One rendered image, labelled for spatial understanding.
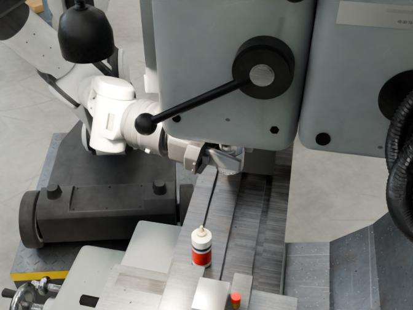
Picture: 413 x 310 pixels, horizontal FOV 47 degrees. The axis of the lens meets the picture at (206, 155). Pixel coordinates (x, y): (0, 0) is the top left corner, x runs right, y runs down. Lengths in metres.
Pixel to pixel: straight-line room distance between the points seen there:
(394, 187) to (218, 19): 0.26
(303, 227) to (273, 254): 1.31
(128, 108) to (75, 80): 0.27
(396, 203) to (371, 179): 2.23
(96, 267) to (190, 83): 0.79
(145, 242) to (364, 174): 1.75
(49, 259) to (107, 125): 0.98
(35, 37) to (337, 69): 0.65
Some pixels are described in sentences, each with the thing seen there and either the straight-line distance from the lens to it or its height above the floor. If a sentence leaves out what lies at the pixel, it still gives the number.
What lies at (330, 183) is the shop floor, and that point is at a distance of 2.60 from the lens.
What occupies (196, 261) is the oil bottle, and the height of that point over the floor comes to 0.94.
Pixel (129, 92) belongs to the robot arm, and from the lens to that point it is 0.84.
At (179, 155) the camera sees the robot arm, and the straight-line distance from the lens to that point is 0.77.
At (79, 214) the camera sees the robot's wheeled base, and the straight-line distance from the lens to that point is 1.61.
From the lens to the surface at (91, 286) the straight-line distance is 1.26.
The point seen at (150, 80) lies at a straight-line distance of 0.71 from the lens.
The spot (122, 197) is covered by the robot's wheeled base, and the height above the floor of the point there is 0.59.
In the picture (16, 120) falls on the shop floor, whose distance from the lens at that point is 3.18.
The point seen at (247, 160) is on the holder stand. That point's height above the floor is 0.96.
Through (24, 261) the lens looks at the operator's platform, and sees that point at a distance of 1.78.
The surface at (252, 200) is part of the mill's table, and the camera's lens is 1.14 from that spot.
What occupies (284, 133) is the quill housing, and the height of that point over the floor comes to 1.35.
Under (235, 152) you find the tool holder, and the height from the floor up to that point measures 1.25.
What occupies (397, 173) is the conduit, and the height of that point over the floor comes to 1.46.
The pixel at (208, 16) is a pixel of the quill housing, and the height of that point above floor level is 1.50.
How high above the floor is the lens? 1.73
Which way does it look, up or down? 40 degrees down
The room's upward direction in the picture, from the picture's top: straight up
